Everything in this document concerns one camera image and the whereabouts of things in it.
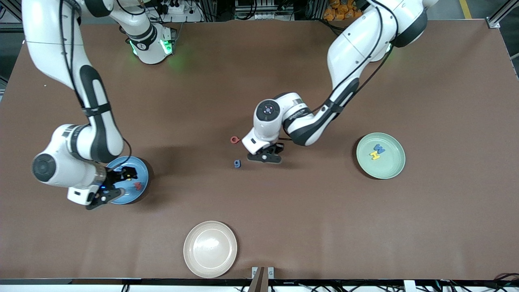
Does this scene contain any grey electrical box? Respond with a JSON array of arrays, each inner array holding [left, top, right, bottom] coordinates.
[[234, 0, 271, 20]]

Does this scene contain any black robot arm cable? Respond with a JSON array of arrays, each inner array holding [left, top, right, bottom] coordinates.
[[59, 0, 132, 163], [280, 0, 400, 142]]

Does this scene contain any white power strip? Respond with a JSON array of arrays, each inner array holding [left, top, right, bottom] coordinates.
[[156, 0, 205, 24]]

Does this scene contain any grey metal mount bracket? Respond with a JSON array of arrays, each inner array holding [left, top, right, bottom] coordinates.
[[251, 266, 275, 280]]

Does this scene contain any beige plastic plate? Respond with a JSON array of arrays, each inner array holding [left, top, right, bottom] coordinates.
[[183, 221, 238, 279]]

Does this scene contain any light green plastic plate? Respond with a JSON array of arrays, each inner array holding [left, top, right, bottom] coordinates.
[[356, 133, 406, 180]]

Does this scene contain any pile of orange objects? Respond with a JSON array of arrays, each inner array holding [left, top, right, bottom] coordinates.
[[323, 0, 365, 21]]

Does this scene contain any blue plastic plate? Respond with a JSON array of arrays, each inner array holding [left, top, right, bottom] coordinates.
[[105, 156, 149, 205]]

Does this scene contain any brown camera post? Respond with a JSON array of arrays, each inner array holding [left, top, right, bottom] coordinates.
[[248, 266, 269, 292]]

